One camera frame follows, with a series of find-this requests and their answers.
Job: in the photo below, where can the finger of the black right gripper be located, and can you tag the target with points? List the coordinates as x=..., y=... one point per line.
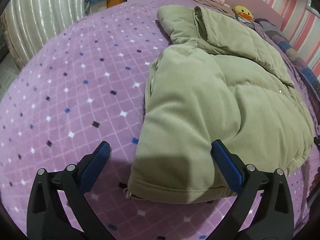
x=314, y=190

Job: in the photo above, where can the purple diamond pattern bedspread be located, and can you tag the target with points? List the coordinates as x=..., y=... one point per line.
x=84, y=86

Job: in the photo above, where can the silver white pleated curtain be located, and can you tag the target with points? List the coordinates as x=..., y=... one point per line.
x=29, y=24

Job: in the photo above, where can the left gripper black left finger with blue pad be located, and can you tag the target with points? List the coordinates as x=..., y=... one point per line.
x=57, y=207

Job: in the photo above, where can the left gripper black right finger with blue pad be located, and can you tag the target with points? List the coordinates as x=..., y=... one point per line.
x=263, y=208

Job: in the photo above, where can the yellow duck plush toy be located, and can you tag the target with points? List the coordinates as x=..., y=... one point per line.
x=243, y=12

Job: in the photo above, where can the beige padded jacket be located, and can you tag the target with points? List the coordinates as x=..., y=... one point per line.
x=217, y=80

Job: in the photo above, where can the brown pillow cover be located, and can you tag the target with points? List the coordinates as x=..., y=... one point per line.
x=217, y=6

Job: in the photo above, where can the patchwork blue grey blanket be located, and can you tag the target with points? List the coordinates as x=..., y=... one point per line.
x=278, y=38

